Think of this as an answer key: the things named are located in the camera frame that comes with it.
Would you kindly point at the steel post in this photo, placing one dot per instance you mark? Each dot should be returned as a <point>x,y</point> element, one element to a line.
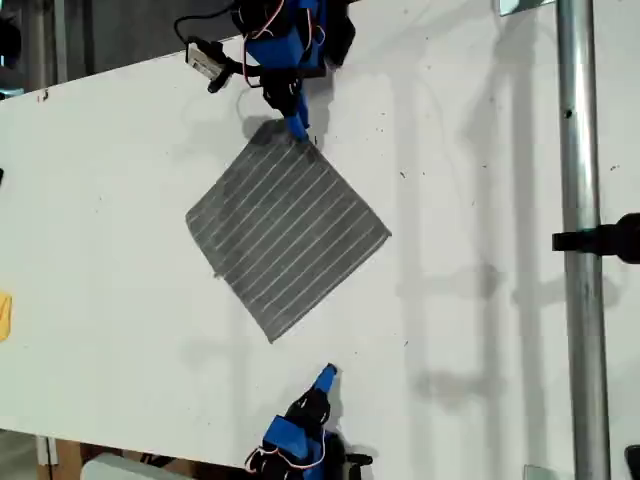
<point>580,150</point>

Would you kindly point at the white table leg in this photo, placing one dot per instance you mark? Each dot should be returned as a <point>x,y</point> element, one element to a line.
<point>46,450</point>

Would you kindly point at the grey white-striped towel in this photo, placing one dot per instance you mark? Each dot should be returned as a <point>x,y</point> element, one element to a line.
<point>285,235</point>

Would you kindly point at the black camera stalk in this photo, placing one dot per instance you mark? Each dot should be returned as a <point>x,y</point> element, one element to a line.
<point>226,72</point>

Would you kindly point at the grey metal bar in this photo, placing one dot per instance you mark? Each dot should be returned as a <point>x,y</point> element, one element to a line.
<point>60,40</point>

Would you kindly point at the black clamp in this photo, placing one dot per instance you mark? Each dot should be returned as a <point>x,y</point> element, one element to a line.
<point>600,240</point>

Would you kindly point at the black round object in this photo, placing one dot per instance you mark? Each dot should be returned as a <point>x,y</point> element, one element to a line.
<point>9,42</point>

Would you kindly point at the yellow object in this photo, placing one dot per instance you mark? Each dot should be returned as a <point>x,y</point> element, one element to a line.
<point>5,317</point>

